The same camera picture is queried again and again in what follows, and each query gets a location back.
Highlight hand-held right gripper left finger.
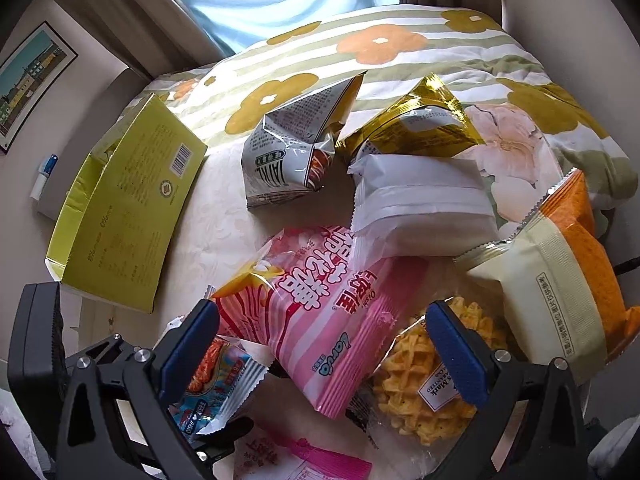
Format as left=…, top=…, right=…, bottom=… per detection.
left=52, top=299, right=236, bottom=480

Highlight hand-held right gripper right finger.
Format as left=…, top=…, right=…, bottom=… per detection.
left=425, top=300, right=588, bottom=480

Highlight blue shrimp cracker packet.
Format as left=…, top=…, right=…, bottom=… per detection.
left=167, top=335, right=268, bottom=443

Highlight clear waffle packet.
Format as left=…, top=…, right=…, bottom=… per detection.
left=350, top=296, right=511, bottom=461

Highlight cream and orange snack packet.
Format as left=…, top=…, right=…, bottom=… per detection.
left=452, top=169, right=640, bottom=386

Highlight pink striped marshmallow bag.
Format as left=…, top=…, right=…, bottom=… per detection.
left=212, top=225, right=431, bottom=418

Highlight plain white snack packet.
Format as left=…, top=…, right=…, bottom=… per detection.
left=347, top=154, right=501, bottom=256

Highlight yellow-green cardboard box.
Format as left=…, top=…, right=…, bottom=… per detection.
left=45, top=94, right=208, bottom=315

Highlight small pink snack packet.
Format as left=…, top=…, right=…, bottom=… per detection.
left=232, top=422, right=373, bottom=480

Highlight white clear snack packet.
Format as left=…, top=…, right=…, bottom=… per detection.
left=241, top=72, right=368, bottom=211

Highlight gold snack bag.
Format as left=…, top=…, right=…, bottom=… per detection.
left=335, top=74, right=486, bottom=166

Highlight white and blue bottle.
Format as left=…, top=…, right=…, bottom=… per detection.
left=30, top=155, right=60, bottom=201

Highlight floral striped blanket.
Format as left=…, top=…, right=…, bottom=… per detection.
left=117, top=5, right=640, bottom=241

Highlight light blue curtain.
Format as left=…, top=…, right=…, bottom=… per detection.
left=172, top=0, right=401, bottom=56

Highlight framed wall picture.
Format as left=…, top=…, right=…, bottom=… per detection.
left=0, top=21, right=79, bottom=153

